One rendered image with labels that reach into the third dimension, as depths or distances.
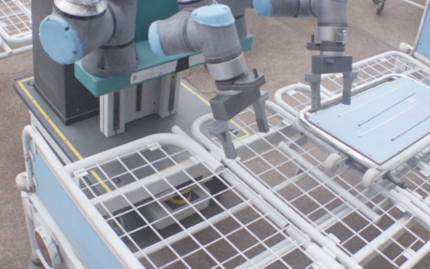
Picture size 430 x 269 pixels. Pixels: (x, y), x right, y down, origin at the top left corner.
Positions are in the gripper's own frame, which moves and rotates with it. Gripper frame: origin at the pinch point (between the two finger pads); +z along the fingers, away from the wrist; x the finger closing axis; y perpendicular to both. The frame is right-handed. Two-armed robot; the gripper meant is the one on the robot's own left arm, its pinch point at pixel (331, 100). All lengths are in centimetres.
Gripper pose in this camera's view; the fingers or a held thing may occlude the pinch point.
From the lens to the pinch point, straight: 156.0
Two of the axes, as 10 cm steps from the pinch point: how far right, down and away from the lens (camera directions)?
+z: 0.1, 9.8, 1.9
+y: 5.7, 1.5, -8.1
